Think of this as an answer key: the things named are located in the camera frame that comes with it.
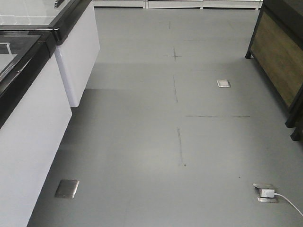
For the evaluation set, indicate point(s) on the steel floor socket plate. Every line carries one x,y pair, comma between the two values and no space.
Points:
223,83

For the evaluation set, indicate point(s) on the white chest freezer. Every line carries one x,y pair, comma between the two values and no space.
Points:
73,25
34,114

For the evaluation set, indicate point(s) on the white store shelving unit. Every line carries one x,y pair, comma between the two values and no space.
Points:
175,4

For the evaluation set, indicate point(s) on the closed steel floor plate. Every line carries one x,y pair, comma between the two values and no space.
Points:
67,189

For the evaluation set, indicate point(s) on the near white chest freezer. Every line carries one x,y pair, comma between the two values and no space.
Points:
34,114

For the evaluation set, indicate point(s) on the open floor power socket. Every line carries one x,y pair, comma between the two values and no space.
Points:
266,193

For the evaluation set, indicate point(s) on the black wooden produce stand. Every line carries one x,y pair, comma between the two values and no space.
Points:
277,47

